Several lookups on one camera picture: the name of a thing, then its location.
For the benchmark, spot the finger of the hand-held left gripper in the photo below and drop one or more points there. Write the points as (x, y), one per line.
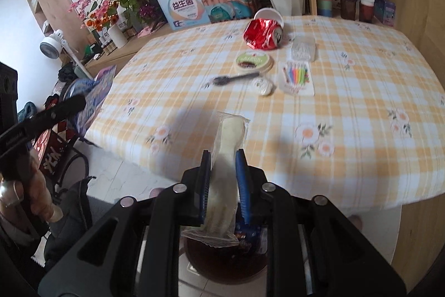
(59, 111)

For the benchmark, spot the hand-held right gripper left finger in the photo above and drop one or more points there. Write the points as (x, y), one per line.
(207, 178)

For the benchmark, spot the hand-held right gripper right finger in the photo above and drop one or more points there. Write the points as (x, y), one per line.
(243, 185)

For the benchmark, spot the blue pink snack packet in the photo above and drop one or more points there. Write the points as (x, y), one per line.
(94, 98)

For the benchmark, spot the white plastic packet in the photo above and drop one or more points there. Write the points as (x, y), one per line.
(226, 144)

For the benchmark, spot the maroon trash bin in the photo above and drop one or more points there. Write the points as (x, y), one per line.
(226, 262)

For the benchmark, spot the black plastic spork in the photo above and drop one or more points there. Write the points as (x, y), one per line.
(222, 80)

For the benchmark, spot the small white packet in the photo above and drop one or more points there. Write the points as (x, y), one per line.
(262, 87)

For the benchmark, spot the colourful candle packet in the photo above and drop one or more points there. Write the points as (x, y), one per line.
(295, 77)

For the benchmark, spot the round green printed lid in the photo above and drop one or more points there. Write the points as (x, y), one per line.
(252, 60)

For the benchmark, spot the clear plastic packet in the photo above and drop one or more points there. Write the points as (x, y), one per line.
(303, 49)

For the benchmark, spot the crushed red can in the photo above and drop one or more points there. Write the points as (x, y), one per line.
(260, 34)

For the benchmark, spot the white paper cup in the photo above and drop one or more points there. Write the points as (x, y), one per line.
(269, 14)

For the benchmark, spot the person's left hand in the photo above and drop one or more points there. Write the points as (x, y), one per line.
(14, 194)

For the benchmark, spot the pile of dark clothes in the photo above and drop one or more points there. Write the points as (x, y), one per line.
(69, 72)

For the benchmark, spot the red printed bag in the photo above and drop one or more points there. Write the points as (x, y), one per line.
(48, 151)

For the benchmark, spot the white standing fan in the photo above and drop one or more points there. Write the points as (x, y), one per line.
(50, 46)

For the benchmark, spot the low wooden cabinet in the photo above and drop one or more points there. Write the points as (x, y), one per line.
(114, 58)

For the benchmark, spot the row of small brown bottles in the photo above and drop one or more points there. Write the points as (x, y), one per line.
(109, 46)

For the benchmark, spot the white vase orange flowers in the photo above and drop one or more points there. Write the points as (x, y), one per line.
(116, 36)

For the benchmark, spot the person's foot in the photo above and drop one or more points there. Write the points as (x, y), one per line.
(355, 222)

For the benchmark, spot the pink floral pouch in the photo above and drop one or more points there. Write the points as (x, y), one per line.
(149, 29)

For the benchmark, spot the purple artificial flowers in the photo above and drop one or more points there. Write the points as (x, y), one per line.
(151, 11)

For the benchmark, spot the white pastel printed box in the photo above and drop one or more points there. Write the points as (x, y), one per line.
(184, 8)

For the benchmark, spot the peach teal wrapped pack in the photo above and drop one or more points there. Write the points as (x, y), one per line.
(226, 8)

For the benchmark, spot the brown glass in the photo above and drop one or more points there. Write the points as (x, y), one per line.
(348, 8)

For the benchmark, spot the red cup white rim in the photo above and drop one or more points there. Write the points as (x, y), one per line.
(366, 10)

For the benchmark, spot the small blue box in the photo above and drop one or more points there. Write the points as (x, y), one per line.
(385, 11)

